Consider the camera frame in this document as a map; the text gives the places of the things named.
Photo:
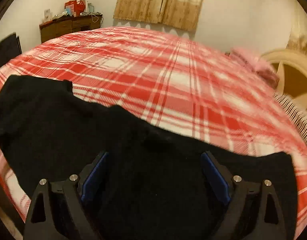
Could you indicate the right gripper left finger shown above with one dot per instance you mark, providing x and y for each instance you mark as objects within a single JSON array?
[{"x": 65, "y": 209}]

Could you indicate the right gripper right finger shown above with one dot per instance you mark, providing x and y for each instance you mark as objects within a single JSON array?
[{"x": 251, "y": 210}]

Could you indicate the black pants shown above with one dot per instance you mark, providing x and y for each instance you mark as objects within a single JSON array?
[{"x": 152, "y": 184}]

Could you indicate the striped pillow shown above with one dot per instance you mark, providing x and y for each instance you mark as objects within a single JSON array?
[{"x": 296, "y": 113}]

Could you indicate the red plaid bed cover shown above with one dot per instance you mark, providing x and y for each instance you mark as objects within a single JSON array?
[{"x": 176, "y": 84}]

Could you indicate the cream wooden headboard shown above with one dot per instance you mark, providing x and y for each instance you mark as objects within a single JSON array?
[{"x": 291, "y": 67}]

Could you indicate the pink folded blanket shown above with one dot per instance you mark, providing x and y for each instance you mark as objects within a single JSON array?
[{"x": 255, "y": 64}]

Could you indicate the black chair with clothes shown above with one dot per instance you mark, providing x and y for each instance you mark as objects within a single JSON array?
[{"x": 10, "y": 48}]

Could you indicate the beige curtain by headboard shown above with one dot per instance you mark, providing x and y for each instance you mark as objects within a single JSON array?
[{"x": 298, "y": 35}]

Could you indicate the brown wooden dresser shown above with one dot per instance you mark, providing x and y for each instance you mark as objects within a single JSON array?
[{"x": 69, "y": 24}]

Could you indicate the white greeting card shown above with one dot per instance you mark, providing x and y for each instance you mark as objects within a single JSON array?
[{"x": 47, "y": 15}]

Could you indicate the red gift bag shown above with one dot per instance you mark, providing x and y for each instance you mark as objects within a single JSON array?
[{"x": 75, "y": 8}]

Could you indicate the beige patterned window curtain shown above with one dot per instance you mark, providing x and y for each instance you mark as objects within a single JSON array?
[{"x": 179, "y": 14}]

